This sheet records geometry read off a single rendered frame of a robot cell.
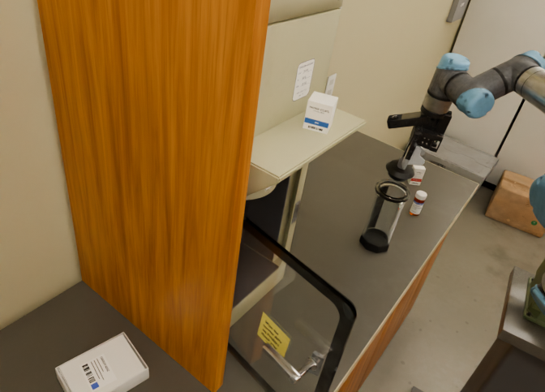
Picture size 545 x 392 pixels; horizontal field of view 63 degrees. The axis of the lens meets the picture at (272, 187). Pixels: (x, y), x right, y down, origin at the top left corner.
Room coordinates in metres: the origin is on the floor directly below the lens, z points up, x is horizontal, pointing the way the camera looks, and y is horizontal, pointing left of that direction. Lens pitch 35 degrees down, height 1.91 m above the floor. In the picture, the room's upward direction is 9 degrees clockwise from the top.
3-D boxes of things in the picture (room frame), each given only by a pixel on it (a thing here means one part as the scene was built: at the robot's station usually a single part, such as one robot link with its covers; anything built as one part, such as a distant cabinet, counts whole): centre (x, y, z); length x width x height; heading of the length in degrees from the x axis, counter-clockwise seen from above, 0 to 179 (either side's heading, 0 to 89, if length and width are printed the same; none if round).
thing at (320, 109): (0.81, -0.07, 1.54); 0.05 x 0.05 x 0.06; 77
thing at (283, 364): (0.49, -0.08, 1.20); 0.10 x 0.05 x 0.03; 49
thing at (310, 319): (0.56, -0.04, 1.19); 0.30 x 0.01 x 0.40; 49
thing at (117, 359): (0.54, 0.30, 0.96); 0.16 x 0.12 x 0.04; 137
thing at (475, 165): (3.15, -1.35, 0.17); 0.60 x 0.42 x 0.33; 56
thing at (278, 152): (0.77, -0.04, 1.46); 0.32 x 0.11 x 0.10; 148
